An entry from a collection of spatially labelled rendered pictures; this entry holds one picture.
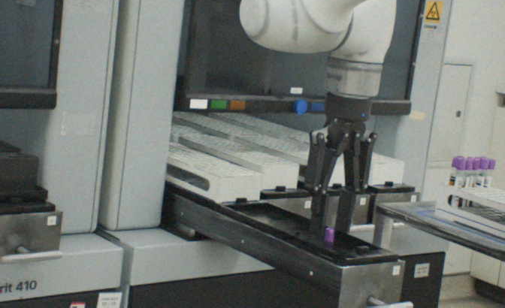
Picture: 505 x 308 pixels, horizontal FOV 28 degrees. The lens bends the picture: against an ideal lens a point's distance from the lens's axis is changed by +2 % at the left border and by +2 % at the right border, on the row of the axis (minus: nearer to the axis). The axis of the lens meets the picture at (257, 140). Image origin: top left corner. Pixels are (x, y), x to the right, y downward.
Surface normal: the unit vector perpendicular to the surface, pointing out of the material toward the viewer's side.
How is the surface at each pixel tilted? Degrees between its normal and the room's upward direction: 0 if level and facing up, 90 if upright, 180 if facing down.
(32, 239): 90
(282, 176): 90
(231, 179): 90
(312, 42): 144
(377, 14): 90
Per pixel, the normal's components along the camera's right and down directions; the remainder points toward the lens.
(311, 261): -0.78, 0.00
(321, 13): 0.11, 0.29
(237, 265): 0.61, 0.20
